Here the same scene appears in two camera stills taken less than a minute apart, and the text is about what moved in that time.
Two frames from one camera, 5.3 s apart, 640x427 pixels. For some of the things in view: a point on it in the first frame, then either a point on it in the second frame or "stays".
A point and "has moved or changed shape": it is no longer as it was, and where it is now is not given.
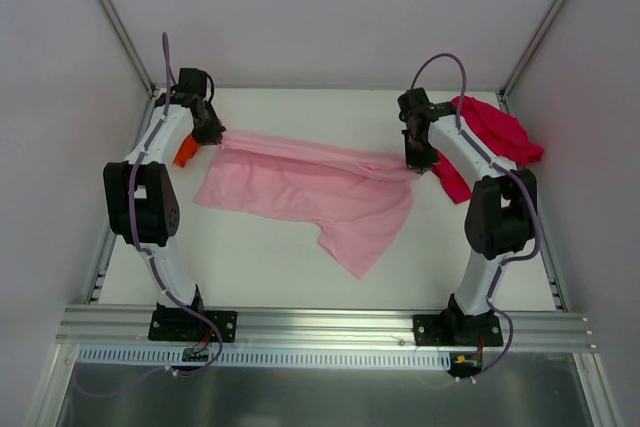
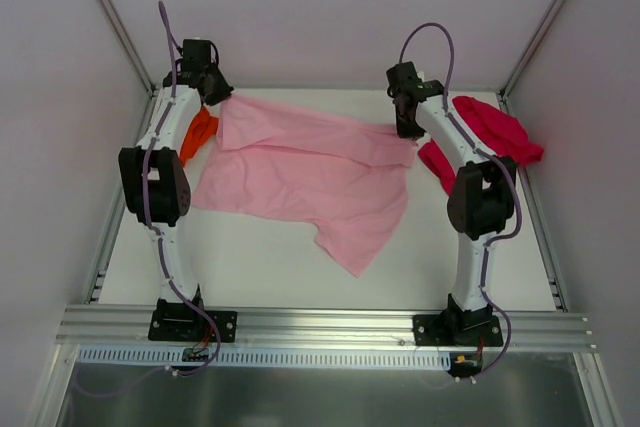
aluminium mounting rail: [320, 329] stays
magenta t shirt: [505, 131] stays
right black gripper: [416, 153] to [407, 123]
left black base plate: [184, 325] stays
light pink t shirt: [362, 202] has moved or changed shape
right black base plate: [457, 330] stays
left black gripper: [208, 130] to [218, 92]
